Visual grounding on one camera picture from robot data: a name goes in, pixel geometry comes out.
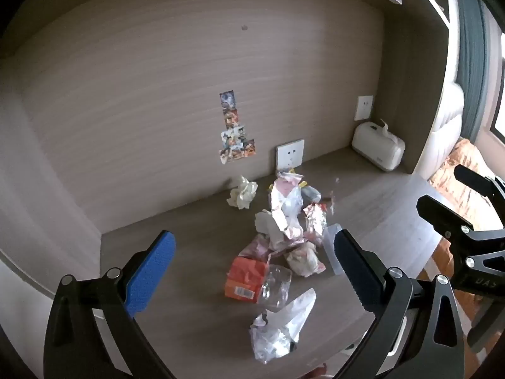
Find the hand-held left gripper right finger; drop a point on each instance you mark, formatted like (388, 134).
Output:
(355, 268)

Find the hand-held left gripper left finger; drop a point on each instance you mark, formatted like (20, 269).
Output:
(154, 272)

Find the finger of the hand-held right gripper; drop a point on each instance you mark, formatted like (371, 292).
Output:
(446, 215)
(475, 181)

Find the orange blanket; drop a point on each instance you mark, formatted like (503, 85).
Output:
(461, 181)

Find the clear plastic container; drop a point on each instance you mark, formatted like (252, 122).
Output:
(330, 250)

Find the crumpled cream pink wrapper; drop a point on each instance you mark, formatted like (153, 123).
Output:
(303, 260)

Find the red foil wrapper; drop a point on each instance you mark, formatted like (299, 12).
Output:
(315, 219)

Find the white padded headboard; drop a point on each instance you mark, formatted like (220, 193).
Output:
(447, 114)

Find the clear plastic cup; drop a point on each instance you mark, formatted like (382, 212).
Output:
(278, 284)

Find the window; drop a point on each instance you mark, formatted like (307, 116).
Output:
(499, 106)

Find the grey plastic object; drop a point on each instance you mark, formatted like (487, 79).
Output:
(310, 193)

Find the orange snack packet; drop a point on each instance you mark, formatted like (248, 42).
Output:
(244, 278)

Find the white plastic bag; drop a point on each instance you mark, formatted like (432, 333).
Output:
(282, 323)

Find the white tissue box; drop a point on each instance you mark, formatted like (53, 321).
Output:
(376, 148)

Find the silver pink foil bag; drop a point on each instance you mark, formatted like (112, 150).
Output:
(282, 201)

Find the cream crumpled paper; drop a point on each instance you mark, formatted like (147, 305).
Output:
(242, 193)

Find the teal curtain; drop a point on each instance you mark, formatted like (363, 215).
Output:
(471, 47)

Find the colourful sticker strip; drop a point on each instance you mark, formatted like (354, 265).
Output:
(236, 142)

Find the white wall socket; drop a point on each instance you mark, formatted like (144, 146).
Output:
(290, 154)

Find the white wall switch plate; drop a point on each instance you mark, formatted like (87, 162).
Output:
(363, 107)

